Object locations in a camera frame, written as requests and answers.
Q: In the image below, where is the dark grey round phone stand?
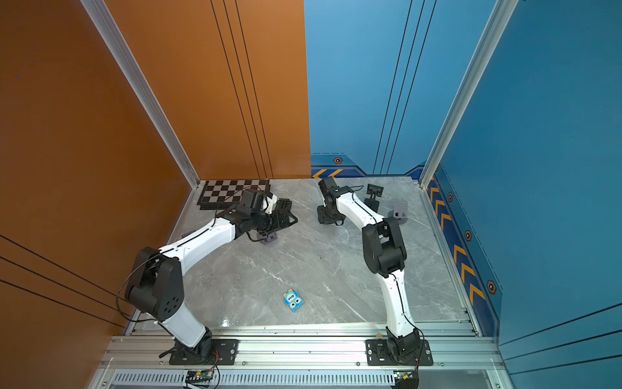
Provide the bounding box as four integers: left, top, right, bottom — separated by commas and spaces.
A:
317, 206, 343, 225

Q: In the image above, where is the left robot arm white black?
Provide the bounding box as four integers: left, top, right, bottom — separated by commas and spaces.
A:
118, 189, 297, 365

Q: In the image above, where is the right circuit board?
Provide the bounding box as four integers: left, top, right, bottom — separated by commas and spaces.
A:
395, 371, 420, 389

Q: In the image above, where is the right aluminium corner post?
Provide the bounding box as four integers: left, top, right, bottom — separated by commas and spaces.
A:
419, 0, 518, 189

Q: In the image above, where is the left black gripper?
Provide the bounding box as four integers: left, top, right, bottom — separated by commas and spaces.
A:
250, 207, 298, 236

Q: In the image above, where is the aluminium front rail frame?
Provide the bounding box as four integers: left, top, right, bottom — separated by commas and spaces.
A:
90, 321, 512, 388

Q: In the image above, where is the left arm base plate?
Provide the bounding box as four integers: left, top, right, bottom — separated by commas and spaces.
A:
160, 339, 239, 366

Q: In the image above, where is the black folding phone stand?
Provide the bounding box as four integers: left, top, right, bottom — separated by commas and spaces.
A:
364, 184, 384, 212

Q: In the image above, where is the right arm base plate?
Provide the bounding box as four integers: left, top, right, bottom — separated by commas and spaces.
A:
365, 338, 434, 367

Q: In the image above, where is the aluminium corner post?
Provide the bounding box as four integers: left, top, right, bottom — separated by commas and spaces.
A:
419, 0, 518, 189
81, 0, 200, 189

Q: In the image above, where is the black white chessboard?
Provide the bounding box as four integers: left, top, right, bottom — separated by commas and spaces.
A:
197, 179, 270, 210

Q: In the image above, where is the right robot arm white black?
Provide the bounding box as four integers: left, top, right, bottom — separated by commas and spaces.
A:
317, 177, 424, 365

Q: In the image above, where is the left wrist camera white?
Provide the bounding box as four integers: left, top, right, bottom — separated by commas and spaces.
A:
262, 192, 279, 214

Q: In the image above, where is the left green circuit board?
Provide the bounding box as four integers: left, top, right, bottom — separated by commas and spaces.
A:
183, 370, 215, 388

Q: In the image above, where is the left aluminium corner post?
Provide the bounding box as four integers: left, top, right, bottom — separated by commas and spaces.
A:
81, 0, 200, 189

